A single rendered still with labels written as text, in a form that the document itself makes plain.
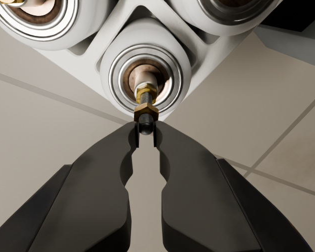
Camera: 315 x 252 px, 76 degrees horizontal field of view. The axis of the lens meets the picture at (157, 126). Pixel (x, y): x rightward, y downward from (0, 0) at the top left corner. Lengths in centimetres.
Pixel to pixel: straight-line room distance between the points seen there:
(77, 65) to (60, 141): 34
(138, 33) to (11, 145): 53
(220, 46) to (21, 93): 45
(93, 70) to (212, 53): 16
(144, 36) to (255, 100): 41
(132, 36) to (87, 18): 4
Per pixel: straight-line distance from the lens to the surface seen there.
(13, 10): 23
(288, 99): 61
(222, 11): 21
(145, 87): 17
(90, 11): 21
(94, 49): 28
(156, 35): 20
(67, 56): 29
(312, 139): 73
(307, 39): 34
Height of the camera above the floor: 45
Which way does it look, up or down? 58 degrees down
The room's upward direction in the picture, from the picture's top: 175 degrees clockwise
